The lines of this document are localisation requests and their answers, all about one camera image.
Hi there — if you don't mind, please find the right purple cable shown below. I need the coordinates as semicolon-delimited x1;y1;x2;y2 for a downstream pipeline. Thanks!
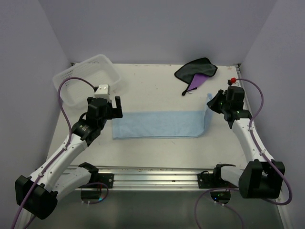
195;78;293;229

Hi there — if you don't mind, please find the aluminium mounting rail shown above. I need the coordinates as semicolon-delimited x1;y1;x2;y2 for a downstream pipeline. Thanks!
98;166;213;191

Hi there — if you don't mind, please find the dark grey purple cloth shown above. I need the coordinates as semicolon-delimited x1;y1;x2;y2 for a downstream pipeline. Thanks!
174;57;218;96

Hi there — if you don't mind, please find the white perforated plastic basket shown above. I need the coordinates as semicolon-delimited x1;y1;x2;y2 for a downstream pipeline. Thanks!
53;54;122;108

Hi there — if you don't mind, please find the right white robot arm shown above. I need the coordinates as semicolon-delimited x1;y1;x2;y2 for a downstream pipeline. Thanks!
207;86;285;199

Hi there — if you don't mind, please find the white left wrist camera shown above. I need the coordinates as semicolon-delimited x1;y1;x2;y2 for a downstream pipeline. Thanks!
94;84;110;99

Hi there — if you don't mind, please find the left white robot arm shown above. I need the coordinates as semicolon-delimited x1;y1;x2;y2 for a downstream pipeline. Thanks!
15;96;123;219

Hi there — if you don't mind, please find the light blue towel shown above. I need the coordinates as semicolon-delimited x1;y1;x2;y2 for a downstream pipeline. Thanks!
112;93;213;140

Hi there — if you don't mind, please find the red cable connector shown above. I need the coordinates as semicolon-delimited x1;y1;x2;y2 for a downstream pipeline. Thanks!
227;78;237;85

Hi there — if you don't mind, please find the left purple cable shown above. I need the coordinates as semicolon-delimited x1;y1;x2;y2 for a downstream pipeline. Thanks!
10;77;97;229

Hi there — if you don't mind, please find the purple cable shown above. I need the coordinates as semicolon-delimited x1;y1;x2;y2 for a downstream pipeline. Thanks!
10;77;97;229
195;78;293;229

